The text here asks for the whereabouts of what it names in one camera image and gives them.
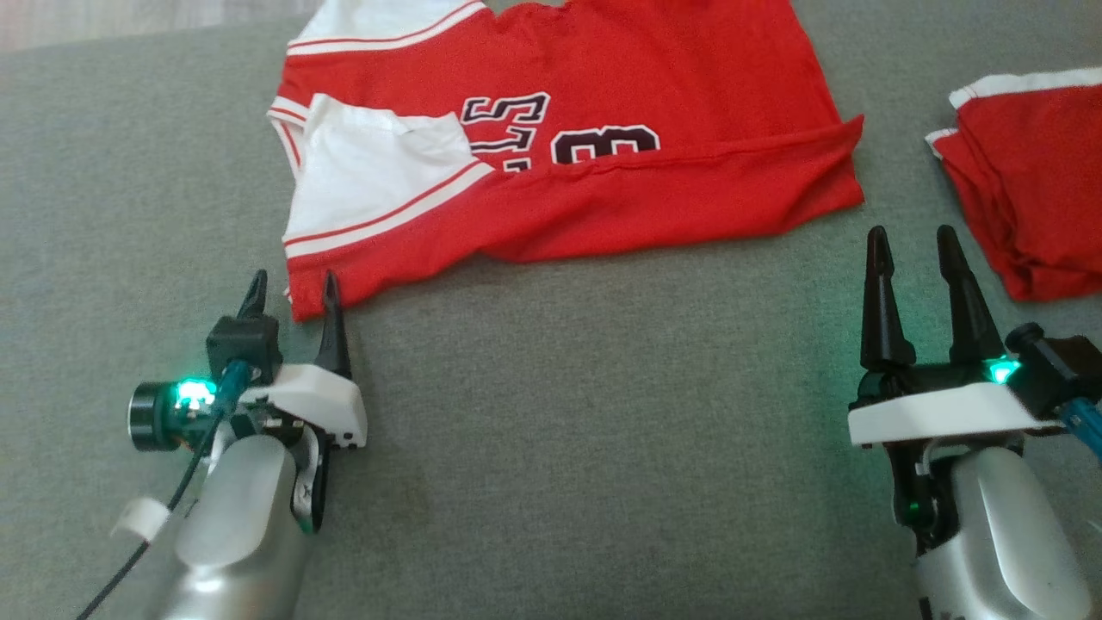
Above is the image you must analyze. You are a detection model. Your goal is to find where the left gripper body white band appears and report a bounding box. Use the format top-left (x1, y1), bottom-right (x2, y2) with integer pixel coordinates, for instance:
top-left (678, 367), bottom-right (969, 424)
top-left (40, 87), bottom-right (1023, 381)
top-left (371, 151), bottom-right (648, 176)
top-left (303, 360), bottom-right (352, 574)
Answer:
top-left (241, 363), bottom-right (369, 451)

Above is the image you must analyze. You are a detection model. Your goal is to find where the right arm cable teal plug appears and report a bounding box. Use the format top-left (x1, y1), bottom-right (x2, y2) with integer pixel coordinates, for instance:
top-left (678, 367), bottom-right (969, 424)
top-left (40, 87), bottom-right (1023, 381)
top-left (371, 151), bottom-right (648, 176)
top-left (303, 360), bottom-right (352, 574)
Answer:
top-left (1057, 396), bottom-right (1102, 459)

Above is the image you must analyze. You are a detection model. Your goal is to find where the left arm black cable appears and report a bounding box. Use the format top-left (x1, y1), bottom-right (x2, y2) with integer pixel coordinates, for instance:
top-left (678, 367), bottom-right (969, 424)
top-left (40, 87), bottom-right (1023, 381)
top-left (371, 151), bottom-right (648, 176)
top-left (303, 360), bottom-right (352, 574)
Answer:
top-left (76, 359), bottom-right (252, 620)

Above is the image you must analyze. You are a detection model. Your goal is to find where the red garment white trim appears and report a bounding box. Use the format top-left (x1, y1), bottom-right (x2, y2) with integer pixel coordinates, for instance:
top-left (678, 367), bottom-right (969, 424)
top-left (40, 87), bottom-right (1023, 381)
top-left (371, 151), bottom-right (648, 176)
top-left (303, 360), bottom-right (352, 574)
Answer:
top-left (925, 66), bottom-right (1102, 303)

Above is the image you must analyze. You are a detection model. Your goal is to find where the red white basketball jersey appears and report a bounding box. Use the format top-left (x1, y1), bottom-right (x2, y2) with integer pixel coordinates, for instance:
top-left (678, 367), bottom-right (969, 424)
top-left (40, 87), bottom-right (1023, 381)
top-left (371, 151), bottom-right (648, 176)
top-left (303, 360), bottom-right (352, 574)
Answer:
top-left (266, 0), bottom-right (866, 324)

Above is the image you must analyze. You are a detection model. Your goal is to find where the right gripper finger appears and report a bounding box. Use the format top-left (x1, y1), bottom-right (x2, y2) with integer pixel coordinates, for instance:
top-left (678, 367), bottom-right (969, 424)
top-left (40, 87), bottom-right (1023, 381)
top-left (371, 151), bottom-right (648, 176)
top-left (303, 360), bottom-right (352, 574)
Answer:
top-left (935, 225), bottom-right (1007, 364)
top-left (860, 225), bottom-right (917, 372)

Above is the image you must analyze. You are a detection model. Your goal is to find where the grey sofa seat cushion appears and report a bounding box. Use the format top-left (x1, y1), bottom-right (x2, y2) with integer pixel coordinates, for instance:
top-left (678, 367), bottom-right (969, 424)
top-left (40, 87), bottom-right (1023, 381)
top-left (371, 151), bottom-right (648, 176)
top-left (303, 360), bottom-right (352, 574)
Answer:
top-left (0, 0), bottom-right (1102, 620)

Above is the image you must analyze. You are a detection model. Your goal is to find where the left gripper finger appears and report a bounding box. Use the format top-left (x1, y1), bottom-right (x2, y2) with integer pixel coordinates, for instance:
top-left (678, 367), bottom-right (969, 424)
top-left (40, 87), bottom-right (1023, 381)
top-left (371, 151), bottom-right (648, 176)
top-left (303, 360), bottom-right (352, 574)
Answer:
top-left (313, 270), bottom-right (353, 381)
top-left (236, 269), bottom-right (269, 320)

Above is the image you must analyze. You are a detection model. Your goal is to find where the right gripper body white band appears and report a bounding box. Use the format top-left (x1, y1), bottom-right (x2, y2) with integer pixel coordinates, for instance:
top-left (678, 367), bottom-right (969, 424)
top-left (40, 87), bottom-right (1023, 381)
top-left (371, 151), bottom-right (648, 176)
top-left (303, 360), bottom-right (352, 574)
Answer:
top-left (847, 356), bottom-right (1066, 449)

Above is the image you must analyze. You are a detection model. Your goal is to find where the white cable clip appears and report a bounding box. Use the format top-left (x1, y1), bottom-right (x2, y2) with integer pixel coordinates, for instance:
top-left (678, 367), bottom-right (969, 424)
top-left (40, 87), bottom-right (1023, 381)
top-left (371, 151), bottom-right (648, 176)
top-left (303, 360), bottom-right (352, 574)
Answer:
top-left (109, 497), bottom-right (172, 543)

